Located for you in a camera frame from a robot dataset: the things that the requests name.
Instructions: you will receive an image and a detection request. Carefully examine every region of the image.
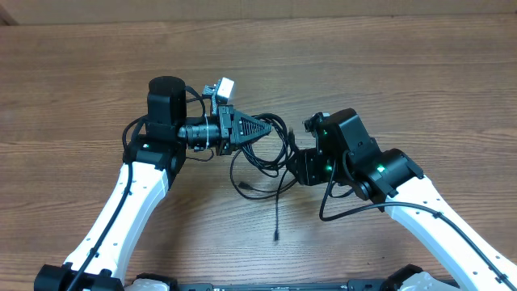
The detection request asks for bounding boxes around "black split-end USB cable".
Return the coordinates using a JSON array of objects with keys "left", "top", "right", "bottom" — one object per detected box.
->
[{"left": 229, "top": 112, "right": 302, "bottom": 201}]

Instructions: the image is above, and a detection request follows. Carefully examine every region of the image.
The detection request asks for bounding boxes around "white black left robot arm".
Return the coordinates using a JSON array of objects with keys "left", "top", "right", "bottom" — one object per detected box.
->
[{"left": 34, "top": 76, "right": 271, "bottom": 290}]

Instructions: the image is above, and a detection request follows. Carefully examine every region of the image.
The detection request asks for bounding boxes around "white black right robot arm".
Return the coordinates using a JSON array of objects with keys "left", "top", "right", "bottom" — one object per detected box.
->
[{"left": 288, "top": 108, "right": 516, "bottom": 290}]

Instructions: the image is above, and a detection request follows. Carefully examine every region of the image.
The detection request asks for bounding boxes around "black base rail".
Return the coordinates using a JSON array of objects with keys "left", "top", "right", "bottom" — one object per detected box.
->
[{"left": 128, "top": 264, "right": 461, "bottom": 291}]

